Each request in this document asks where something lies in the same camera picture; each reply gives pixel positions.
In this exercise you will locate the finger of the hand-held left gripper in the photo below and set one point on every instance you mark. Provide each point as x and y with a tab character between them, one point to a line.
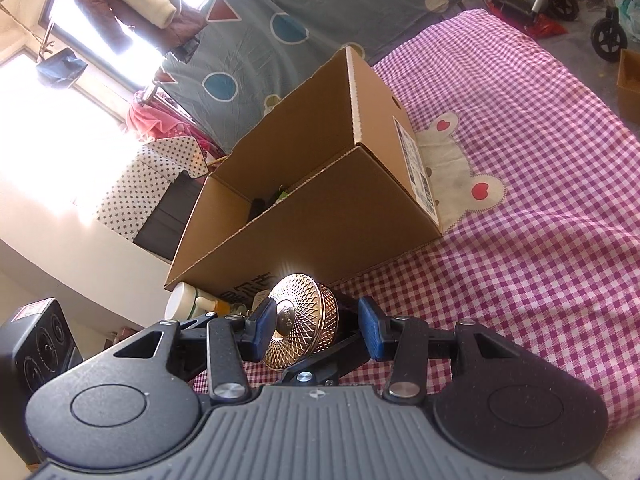
325	361

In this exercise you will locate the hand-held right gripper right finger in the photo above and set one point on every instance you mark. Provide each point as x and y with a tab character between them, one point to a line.
372	327

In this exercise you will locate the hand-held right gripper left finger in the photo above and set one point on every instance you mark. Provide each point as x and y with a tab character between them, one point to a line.
264	330

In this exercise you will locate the gold round compact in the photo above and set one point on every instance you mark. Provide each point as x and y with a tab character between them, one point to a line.
302	305

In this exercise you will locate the orange dropper bottle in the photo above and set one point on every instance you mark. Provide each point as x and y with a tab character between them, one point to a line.
215	305

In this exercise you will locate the white lidded jar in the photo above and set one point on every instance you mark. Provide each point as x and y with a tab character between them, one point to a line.
181	302

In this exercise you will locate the large cardboard box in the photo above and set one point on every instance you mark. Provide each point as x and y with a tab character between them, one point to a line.
325	220

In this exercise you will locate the black oval case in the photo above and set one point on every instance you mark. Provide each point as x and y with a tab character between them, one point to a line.
260	206

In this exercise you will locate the dark cabinet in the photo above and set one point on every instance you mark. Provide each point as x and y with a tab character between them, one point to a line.
165	215

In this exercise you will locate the white star-patterned cloth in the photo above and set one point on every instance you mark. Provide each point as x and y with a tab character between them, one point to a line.
135	190

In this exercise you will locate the purple checked bed cloth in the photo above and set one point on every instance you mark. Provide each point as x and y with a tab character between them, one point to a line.
525	200

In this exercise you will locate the pink hanging clothes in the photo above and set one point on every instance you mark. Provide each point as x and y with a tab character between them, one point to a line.
160	122

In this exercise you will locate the blue hanging bag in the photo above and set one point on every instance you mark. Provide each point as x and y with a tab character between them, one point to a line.
61	67

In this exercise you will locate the blue printed hanging blanket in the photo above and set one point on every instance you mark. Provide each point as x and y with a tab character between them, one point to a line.
310	20

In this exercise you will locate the dark red jacket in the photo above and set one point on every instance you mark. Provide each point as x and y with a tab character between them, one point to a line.
115	22

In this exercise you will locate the red bag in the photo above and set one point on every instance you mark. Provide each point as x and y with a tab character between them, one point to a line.
547	25

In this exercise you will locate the black padded legrest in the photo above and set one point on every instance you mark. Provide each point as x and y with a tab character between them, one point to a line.
515	7

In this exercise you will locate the small cardboard box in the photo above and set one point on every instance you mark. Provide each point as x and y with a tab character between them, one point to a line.
629	85

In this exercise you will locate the wheelchair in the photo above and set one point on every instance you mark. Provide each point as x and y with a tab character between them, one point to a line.
607	35

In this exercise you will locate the pale green plastic bag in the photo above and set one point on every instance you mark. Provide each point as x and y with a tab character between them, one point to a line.
627	10

